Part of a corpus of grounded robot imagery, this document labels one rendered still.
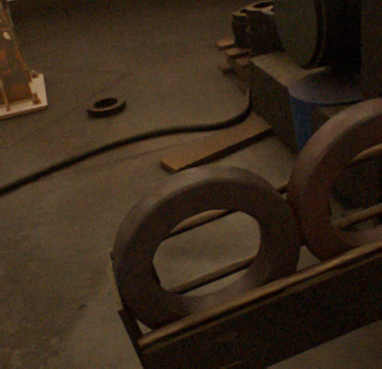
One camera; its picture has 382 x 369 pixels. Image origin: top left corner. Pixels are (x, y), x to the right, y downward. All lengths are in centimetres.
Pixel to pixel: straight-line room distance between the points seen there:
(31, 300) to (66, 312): 13
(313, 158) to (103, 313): 106
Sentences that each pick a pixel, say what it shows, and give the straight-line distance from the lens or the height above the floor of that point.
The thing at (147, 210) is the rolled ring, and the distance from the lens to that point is 50.
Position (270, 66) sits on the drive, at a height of 25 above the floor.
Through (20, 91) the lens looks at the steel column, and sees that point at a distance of 308.
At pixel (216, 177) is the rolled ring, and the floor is 73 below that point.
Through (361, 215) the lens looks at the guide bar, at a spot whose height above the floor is 61.
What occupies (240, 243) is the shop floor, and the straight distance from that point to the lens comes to 165.
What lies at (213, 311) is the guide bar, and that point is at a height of 60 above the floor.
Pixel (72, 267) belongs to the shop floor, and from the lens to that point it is 171.
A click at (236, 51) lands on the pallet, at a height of 14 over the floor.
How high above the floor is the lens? 97
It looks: 29 degrees down
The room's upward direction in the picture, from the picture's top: 10 degrees counter-clockwise
